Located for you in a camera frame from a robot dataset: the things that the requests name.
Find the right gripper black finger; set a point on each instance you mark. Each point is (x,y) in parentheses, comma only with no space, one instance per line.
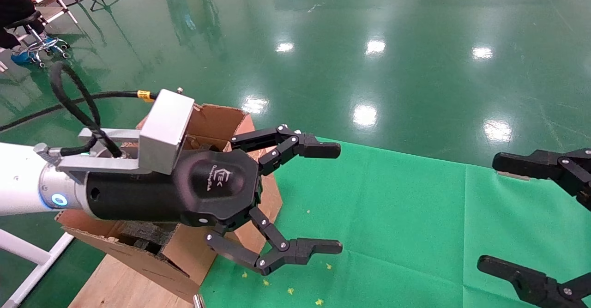
(521,162)
(508,271)

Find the person in black clothes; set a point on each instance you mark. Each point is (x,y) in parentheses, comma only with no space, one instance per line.
(14,3)

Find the large open cardboard carton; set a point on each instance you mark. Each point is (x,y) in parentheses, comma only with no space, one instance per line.
(184,262)

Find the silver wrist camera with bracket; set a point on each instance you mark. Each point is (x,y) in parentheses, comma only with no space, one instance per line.
(166,128)

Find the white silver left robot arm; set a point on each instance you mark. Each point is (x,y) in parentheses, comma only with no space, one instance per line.
(23,178)

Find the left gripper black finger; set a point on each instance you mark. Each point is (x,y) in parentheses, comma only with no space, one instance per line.
(318,247)
(318,149)

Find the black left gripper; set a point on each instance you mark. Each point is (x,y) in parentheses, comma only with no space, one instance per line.
(152,195)

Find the black foam block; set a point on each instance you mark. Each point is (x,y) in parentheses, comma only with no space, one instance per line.
(143,234)

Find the white tube frame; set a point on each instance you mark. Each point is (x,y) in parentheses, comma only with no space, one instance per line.
(23,248)

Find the black stool with chrome base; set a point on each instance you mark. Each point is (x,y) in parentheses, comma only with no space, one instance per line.
(25,21)

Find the green table cloth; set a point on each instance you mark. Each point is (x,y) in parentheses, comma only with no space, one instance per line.
(392,215)

